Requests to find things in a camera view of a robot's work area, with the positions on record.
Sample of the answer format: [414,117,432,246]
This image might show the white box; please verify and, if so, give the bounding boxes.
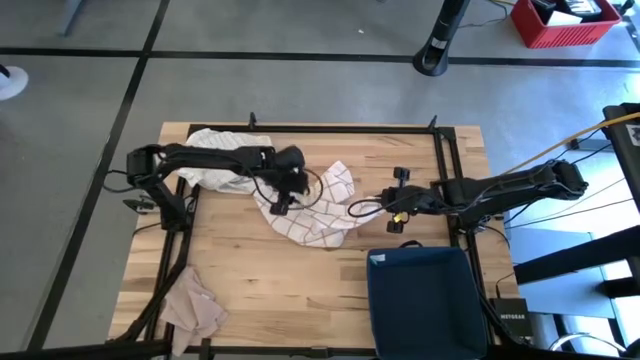
[545,9,584,27]

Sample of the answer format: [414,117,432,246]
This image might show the black metal stand beams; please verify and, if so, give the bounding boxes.
[513,224,640,300]

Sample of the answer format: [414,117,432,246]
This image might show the black stand base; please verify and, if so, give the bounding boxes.
[412,0,472,78]

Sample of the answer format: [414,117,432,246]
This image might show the black metal table frame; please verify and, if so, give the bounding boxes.
[104,112,501,360]

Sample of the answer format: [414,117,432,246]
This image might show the red plastic crate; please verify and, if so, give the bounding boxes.
[509,0,623,50]

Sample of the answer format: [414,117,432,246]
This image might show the black cable bundle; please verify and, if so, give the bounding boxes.
[117,227,196,346]

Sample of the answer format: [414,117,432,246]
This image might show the white round floor base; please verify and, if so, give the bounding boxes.
[0,64,30,101]

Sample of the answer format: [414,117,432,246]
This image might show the white towel thin grey lines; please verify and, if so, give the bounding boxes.
[174,127,275,195]

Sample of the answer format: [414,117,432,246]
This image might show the black Netgear network switch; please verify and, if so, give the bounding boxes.
[488,297,535,340]

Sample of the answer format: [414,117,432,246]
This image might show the grey table leg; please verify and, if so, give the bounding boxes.
[57,0,87,38]

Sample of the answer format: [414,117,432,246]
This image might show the black table clamp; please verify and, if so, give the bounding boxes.
[122,198,157,215]

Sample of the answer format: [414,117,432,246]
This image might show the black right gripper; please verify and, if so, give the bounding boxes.
[378,166,441,235]

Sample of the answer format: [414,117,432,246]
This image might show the white towel red check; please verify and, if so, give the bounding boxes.
[252,159,387,250]

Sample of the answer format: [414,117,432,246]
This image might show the black cable with yellow tag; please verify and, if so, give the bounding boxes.
[249,167,326,212]
[347,197,387,219]

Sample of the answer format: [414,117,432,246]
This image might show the navy fabric basket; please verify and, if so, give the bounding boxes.
[366,239,490,360]

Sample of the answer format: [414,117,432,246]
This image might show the black equipment cart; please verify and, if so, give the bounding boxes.
[602,102,640,211]

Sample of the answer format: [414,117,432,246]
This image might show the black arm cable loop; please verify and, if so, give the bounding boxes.
[102,168,139,195]

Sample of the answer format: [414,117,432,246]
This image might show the plain beige towel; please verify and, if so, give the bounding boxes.
[159,265,230,357]

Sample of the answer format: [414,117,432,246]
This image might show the grey power strip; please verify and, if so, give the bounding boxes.
[569,138,614,153]

